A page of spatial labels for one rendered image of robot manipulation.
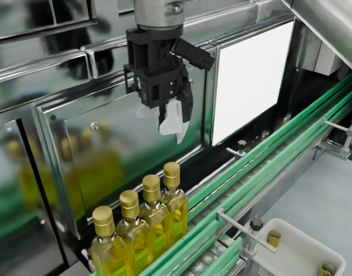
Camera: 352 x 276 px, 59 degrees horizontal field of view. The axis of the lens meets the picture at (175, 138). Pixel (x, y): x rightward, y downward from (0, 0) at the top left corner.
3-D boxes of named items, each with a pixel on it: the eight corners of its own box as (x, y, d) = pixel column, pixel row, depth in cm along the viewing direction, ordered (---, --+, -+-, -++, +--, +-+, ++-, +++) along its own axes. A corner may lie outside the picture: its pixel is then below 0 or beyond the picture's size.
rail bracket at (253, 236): (219, 226, 87) (223, 194, 80) (273, 265, 77) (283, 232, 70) (212, 233, 85) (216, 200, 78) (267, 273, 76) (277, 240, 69)
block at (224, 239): (223, 246, 90) (225, 230, 86) (250, 267, 85) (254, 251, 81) (215, 254, 88) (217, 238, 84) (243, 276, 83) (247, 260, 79)
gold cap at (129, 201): (132, 202, 63) (130, 186, 61) (143, 212, 61) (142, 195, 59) (117, 212, 61) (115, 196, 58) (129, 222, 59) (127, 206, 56)
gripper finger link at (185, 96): (171, 120, 57) (163, 72, 53) (178, 116, 58) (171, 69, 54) (188, 125, 53) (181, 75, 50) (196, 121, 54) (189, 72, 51)
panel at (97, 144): (271, 102, 126) (289, 13, 107) (278, 104, 125) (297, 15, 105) (71, 234, 74) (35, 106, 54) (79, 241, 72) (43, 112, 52)
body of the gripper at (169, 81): (125, 96, 54) (117, 24, 47) (163, 82, 59) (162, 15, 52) (151, 114, 49) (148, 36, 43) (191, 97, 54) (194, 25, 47)
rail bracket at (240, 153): (228, 164, 111) (231, 132, 103) (244, 173, 107) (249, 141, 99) (221, 170, 108) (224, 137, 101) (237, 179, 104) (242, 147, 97)
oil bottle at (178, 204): (172, 237, 85) (172, 178, 73) (188, 249, 82) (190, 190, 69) (157, 249, 82) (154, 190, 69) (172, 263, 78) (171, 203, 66)
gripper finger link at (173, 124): (157, 153, 56) (148, 104, 52) (182, 140, 59) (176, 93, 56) (168, 157, 54) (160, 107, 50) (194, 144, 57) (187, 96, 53)
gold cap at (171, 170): (172, 174, 70) (172, 159, 68) (183, 183, 68) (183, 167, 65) (160, 181, 68) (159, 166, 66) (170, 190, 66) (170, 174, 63)
